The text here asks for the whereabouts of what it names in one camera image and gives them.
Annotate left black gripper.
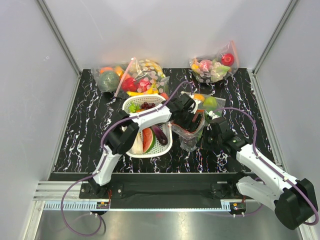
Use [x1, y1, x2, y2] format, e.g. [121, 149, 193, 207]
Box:
[173, 109, 202, 135]

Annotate zip bag orange slider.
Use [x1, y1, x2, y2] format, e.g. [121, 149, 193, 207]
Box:
[171, 111, 205, 152]

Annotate fake pineapple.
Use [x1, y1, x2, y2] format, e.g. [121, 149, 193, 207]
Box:
[129, 102, 141, 113]

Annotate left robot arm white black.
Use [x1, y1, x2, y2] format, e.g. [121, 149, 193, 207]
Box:
[88, 93, 201, 198]

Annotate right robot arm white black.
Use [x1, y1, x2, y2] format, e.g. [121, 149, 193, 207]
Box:
[201, 111, 320, 230]

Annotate zip bag lower right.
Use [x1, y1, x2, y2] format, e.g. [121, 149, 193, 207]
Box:
[189, 93, 226, 118]

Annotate fake purple eggplant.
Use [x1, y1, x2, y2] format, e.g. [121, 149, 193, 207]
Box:
[151, 125, 168, 146]

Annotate fake watermelon slice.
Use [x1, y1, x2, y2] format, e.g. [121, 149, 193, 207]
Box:
[142, 127, 156, 154]

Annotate purple fake grapes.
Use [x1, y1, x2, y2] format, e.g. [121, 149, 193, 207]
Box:
[140, 101, 156, 110]

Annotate polka dot bag back right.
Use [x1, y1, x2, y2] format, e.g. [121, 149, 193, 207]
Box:
[189, 40, 240, 84]

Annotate fake celery stalk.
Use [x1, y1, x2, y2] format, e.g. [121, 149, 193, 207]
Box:
[131, 132, 143, 155]

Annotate polka dot bag bananas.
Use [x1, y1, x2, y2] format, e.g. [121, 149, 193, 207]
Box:
[114, 57, 170, 99]

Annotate zip bag with broccoli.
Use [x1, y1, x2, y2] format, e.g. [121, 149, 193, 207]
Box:
[91, 63, 128, 93]

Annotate white plastic basket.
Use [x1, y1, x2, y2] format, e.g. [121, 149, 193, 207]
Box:
[122, 94, 173, 159]

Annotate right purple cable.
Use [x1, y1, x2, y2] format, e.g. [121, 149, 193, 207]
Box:
[211, 106, 319, 226]

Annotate purple cable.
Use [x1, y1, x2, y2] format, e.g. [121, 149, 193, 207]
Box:
[60, 80, 194, 237]
[211, 106, 319, 226]

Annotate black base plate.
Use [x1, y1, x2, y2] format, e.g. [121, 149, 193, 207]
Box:
[49, 172, 250, 211]

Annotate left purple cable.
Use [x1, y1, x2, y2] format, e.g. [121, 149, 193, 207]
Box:
[60, 80, 194, 237]

